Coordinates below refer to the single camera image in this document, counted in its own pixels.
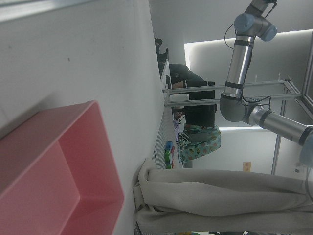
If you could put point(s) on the pink plastic basket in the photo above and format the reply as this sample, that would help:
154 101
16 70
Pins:
73 183

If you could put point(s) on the person in teal patterned clothing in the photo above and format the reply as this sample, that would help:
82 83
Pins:
205 144

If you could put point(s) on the seated person in black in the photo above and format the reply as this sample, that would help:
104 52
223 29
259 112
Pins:
198 110

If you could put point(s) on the beige cloth trousers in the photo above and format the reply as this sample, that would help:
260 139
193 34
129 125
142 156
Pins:
220 191

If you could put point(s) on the colourful toy blocks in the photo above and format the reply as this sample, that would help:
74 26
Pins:
168 154

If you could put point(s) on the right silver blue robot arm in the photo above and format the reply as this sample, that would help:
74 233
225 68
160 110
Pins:
238 61

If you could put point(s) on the aluminium profile frame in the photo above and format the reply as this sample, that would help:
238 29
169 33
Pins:
291 85

